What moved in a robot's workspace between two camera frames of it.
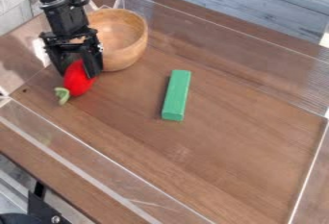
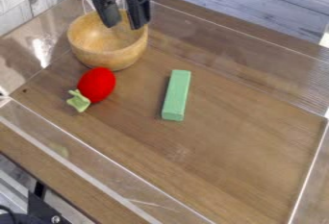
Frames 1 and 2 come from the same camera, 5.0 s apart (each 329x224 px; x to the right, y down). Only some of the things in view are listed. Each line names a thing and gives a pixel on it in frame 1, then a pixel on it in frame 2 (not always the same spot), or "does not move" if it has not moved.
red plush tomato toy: [76, 81] -> [95, 85]
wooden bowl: [123, 37] does not move
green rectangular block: [176, 95] does not move
